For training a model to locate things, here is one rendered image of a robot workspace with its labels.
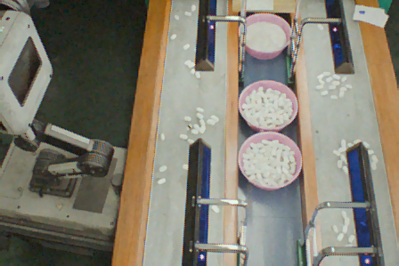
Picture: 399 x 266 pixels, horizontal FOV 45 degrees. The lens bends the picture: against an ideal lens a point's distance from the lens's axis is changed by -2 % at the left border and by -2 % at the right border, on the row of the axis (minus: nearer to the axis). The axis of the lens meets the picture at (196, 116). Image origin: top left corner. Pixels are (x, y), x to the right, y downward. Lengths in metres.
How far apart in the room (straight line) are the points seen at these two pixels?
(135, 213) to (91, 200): 0.43
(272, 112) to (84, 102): 1.45
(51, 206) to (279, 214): 1.06
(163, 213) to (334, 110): 0.90
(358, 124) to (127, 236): 1.11
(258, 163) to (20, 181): 1.16
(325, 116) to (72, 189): 1.23
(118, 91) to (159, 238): 1.52
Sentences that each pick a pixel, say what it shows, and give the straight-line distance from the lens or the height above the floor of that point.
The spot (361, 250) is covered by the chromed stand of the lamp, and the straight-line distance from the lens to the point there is 1.58.
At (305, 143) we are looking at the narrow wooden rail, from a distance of 2.12.
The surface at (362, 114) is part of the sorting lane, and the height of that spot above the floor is 0.74.
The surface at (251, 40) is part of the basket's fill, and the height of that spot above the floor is 0.73.
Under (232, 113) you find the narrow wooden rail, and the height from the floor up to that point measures 0.77.
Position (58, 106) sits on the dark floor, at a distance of 3.29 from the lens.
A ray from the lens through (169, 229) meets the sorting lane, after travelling 1.96.
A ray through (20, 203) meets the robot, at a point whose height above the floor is 0.47.
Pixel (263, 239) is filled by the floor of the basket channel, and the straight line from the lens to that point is 2.01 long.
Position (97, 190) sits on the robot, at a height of 0.48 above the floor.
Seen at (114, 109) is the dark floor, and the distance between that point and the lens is 3.17.
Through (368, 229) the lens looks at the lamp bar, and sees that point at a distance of 1.64.
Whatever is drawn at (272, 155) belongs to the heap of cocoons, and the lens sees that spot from 2.11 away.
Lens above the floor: 2.57
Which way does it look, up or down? 56 degrees down
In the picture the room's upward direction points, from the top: 3 degrees counter-clockwise
